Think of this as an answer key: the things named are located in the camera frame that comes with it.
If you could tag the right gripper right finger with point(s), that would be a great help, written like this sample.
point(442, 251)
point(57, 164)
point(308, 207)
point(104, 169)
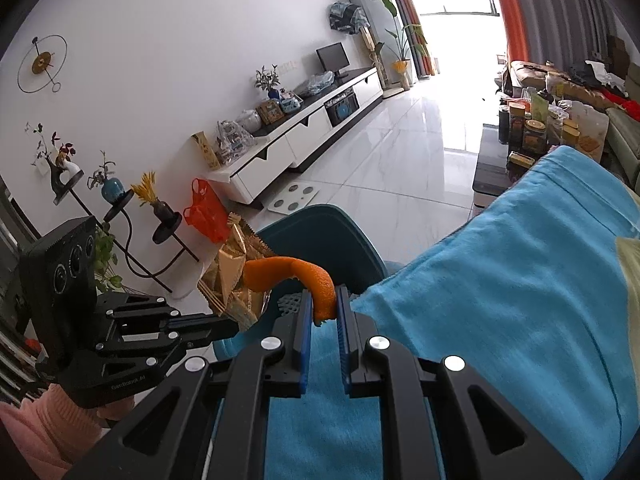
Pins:
point(439, 420)

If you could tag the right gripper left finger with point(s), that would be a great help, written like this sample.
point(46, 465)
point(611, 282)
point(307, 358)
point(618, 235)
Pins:
point(209, 420)

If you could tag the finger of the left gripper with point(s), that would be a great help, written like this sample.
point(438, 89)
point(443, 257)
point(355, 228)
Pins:
point(200, 330)

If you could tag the gold snack wrapper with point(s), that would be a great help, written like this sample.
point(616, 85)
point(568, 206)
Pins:
point(222, 283)

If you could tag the orange peel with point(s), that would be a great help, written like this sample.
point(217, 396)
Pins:
point(261, 275)

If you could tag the white foam fruit net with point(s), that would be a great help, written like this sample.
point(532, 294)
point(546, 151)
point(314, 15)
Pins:
point(290, 303)

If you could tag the teal plastic trash bin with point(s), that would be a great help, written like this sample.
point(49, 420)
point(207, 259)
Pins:
point(323, 235)

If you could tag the pink sleeve left forearm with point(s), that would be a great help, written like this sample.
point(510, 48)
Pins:
point(43, 438)

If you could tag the left hand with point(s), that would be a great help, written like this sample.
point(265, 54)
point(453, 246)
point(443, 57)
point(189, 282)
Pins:
point(116, 411)

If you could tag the orange plastic bag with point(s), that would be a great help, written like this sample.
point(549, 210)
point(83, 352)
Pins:
point(206, 213)

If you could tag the black metal plant stand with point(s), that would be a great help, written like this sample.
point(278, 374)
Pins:
point(115, 230)

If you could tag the blue floral tablecloth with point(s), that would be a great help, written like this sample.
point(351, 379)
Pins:
point(539, 294)

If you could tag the white bathroom scale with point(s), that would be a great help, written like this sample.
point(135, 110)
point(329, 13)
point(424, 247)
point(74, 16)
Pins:
point(296, 196)

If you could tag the white black tv cabinet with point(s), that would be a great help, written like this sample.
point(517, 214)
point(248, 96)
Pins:
point(296, 141)

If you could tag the small black monitor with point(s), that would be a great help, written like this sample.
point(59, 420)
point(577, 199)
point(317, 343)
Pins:
point(333, 58)

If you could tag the cluttered coffee table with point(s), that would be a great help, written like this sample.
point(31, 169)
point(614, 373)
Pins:
point(540, 107)

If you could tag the dark green sectional sofa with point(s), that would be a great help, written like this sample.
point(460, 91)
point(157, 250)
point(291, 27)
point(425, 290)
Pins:
point(623, 128)

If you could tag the left window curtain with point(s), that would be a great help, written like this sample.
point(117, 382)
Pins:
point(421, 59)

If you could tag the tall green potted plant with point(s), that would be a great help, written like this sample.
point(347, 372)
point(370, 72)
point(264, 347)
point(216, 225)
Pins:
point(406, 37)

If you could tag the white standing air conditioner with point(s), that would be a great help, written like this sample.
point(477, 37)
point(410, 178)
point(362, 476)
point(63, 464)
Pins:
point(379, 20)

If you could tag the grey orange curtain right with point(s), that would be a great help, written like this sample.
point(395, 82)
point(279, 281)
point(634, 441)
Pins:
point(563, 32)

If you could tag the round wire wall clock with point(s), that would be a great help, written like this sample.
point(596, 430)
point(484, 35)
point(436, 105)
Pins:
point(42, 64)

